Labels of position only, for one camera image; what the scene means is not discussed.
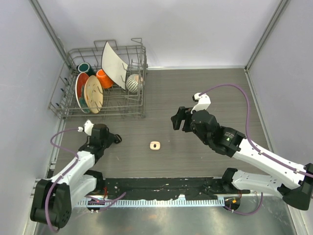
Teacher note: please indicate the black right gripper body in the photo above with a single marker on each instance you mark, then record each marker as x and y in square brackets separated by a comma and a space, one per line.
[188, 126]

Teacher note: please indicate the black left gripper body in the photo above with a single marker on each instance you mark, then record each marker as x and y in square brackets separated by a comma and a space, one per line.
[109, 140]

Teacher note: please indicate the beige earbud charging case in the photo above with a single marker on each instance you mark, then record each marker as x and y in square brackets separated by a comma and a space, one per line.
[155, 145]

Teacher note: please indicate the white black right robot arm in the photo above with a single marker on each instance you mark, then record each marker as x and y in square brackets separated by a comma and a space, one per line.
[285, 179]

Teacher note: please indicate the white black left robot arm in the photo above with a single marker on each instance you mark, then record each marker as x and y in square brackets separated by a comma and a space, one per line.
[55, 197]

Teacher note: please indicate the red green round plate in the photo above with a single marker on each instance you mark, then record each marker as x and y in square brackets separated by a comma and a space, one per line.
[79, 92]

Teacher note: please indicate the beige speckled round plate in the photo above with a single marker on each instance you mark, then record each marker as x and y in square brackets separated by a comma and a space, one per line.
[93, 94]

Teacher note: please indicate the orange mug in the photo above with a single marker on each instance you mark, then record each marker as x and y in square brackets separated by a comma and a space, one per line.
[104, 80]

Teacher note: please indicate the striped black white cup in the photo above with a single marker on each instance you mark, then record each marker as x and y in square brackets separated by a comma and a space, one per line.
[134, 83]

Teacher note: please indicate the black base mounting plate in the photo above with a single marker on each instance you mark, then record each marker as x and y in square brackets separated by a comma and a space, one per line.
[193, 188]

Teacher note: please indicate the white square plate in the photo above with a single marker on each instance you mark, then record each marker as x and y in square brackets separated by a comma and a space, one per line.
[113, 66]

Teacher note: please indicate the dark green mug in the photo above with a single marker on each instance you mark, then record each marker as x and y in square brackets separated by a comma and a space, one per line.
[86, 68]

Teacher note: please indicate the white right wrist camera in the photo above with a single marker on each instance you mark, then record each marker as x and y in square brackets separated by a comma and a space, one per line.
[202, 102]

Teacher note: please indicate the grey wire dish rack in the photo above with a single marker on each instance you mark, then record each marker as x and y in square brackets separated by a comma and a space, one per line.
[116, 101]

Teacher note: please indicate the white slotted cable duct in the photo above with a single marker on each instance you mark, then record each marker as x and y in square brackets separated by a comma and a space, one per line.
[180, 202]

